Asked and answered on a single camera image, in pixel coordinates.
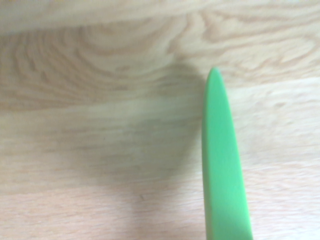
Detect green black scissors with sheath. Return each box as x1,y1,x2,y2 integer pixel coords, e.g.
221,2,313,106
201,66,254,240

